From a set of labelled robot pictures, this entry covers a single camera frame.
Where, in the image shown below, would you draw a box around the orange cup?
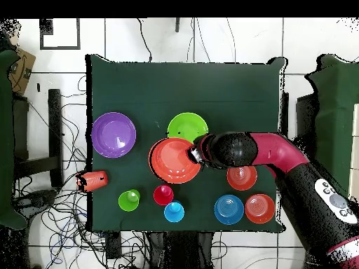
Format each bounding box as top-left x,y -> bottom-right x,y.
75,170 -> 109,193

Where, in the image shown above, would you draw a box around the blue cup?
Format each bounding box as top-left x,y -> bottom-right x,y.
163,201 -> 185,223

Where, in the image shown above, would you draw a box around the dark green tablecloth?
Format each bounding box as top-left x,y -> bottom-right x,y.
85,53 -> 287,233

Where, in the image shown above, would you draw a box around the green cloth side table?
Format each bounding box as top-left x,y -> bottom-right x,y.
0,48 -> 29,230
304,53 -> 359,197

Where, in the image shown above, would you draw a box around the wide orange bowl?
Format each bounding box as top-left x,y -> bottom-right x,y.
148,137 -> 202,185

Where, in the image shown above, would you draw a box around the black chair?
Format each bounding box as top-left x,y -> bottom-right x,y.
295,93 -> 319,141

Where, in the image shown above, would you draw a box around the black power strip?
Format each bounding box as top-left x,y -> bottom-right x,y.
105,231 -> 123,260

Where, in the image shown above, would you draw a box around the green bowl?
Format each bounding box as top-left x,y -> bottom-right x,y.
167,112 -> 210,144

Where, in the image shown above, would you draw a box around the black square floor frame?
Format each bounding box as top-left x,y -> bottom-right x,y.
39,18 -> 81,50

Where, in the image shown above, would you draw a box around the purple bowl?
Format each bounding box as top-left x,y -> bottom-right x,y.
90,111 -> 137,159

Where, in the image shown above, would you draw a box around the green cup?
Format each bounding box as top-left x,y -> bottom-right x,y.
118,188 -> 141,212

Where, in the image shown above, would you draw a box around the blue bowl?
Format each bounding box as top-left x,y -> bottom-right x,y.
213,194 -> 245,226

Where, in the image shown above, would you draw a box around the white boxes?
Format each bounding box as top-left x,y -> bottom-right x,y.
348,102 -> 359,201

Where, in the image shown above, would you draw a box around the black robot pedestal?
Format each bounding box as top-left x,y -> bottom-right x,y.
148,231 -> 214,269

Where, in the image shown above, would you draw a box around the black metal leg frame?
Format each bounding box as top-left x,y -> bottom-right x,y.
12,88 -> 64,188

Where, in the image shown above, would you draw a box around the cardboard box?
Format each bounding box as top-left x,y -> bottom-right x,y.
8,46 -> 36,97

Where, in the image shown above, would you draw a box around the red cup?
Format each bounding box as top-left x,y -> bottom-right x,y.
153,184 -> 175,207

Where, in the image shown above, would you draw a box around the black caster base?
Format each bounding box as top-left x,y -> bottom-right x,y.
13,188 -> 58,216

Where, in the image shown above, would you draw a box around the small orange bowl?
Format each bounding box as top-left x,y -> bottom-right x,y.
226,165 -> 258,192
244,193 -> 276,225

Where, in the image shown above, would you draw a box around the black floor cable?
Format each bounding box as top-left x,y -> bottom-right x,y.
136,18 -> 154,63

